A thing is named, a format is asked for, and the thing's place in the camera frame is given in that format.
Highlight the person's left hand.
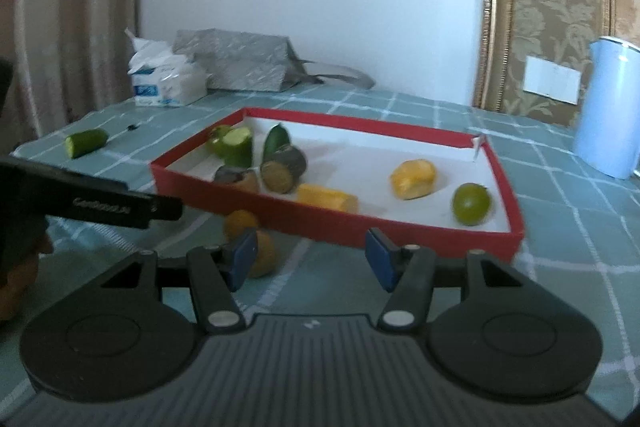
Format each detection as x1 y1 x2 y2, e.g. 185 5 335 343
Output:
0 229 54 322

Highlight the yellow fruit chunk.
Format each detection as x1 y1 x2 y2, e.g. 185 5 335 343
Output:
297 184 360 214
389 159 438 201

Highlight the beige curtain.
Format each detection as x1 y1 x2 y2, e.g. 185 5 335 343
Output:
0 0 147 145

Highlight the thick green cucumber piece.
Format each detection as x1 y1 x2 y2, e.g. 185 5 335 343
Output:
222 127 254 169

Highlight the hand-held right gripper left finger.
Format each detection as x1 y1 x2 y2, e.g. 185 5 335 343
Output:
100 228 260 334

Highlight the slim green cucumber piece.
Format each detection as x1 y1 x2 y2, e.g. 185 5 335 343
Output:
64 129 109 159

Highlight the green avocado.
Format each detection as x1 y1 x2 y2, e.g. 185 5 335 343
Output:
263 123 291 164

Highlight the white tissue pack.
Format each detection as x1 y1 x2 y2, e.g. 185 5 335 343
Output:
124 27 210 108

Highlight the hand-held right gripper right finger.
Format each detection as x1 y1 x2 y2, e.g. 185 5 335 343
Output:
364 228 524 334

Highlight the green lime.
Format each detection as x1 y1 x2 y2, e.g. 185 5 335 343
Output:
452 183 495 227

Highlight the green checkered blanket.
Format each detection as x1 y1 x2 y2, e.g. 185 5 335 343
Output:
0 84 640 427

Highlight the grey patterned bag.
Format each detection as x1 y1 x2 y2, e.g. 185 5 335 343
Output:
172 28 376 93

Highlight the white electric kettle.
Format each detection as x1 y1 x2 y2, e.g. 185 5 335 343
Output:
571 35 640 180

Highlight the dark sugarcane piece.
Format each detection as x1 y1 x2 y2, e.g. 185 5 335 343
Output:
213 165 260 194
259 145 308 195

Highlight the red shallow box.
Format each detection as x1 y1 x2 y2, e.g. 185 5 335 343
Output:
150 107 525 264

